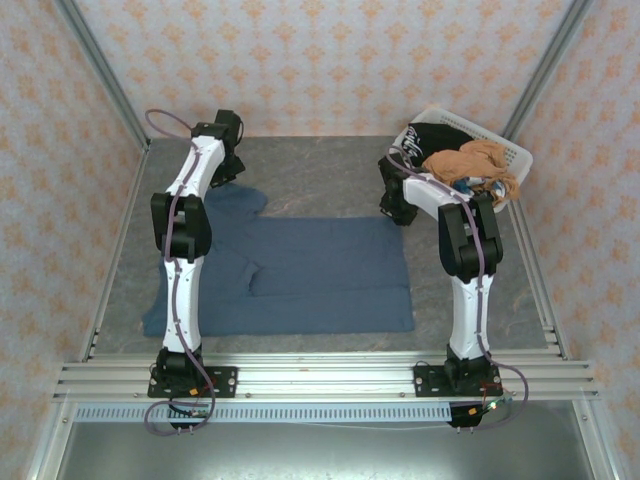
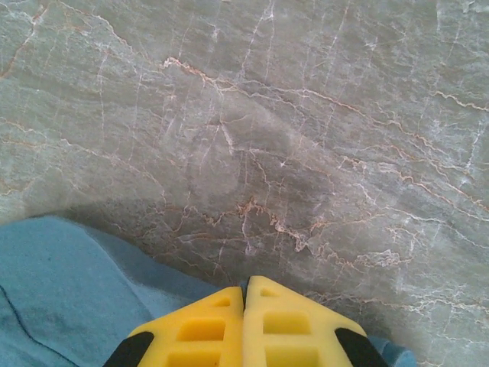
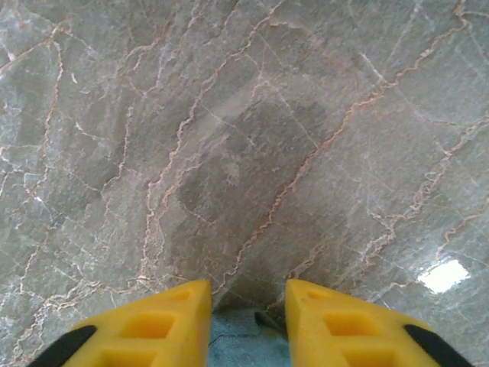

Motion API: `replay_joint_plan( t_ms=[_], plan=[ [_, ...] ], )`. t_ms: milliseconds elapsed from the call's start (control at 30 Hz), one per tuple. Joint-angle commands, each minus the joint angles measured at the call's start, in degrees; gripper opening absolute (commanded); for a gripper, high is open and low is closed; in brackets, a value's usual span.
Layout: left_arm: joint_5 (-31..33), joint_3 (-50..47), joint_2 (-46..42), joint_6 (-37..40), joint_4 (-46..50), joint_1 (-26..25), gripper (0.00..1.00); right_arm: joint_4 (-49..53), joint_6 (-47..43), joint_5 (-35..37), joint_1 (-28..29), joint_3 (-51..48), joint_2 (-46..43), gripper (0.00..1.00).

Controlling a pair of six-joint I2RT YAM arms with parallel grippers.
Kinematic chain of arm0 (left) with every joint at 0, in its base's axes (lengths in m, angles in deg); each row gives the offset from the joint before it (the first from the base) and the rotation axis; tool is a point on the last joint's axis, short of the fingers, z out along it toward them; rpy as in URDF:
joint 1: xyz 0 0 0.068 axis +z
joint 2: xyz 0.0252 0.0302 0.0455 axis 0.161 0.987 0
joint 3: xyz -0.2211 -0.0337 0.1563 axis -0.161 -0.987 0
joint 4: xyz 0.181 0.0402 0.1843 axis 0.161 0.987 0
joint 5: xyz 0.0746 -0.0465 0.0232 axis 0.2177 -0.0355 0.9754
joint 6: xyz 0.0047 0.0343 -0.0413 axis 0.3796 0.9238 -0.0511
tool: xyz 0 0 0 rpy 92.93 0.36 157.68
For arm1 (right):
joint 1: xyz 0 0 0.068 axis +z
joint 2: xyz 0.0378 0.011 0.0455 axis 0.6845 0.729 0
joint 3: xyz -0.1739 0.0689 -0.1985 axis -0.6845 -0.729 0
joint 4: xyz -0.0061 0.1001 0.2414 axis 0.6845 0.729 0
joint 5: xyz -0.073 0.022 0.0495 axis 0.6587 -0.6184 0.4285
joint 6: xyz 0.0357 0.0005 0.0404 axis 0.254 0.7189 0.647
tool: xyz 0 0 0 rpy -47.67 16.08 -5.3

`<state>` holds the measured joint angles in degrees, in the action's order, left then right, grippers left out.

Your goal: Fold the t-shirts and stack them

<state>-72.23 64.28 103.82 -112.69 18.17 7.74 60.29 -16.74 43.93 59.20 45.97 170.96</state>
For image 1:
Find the blue t-shirt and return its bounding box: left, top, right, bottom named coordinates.
left=142, top=184, right=416, bottom=339

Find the orange-brown t-shirt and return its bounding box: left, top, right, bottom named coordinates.
left=422, top=139, right=521, bottom=201

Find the black t-shirt white print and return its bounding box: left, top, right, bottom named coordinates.
left=399, top=121, right=474, bottom=169

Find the blue white patterned garment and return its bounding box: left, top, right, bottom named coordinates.
left=452, top=177, right=506, bottom=209

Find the white plastic laundry basket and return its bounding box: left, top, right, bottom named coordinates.
left=388, top=105, right=535, bottom=215

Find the aluminium corner post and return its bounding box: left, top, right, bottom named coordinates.
left=52, top=0, right=151, bottom=151
left=502, top=0, right=596, bottom=141

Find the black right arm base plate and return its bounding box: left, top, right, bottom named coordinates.
left=413, top=363, right=504, bottom=399

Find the aluminium mounting rail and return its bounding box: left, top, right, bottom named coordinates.
left=52, top=352, right=601, bottom=401

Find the white slotted cable duct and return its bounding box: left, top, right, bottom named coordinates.
left=74, top=403, right=454, bottom=424

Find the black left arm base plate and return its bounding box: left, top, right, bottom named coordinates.
left=147, top=366, right=239, bottom=400

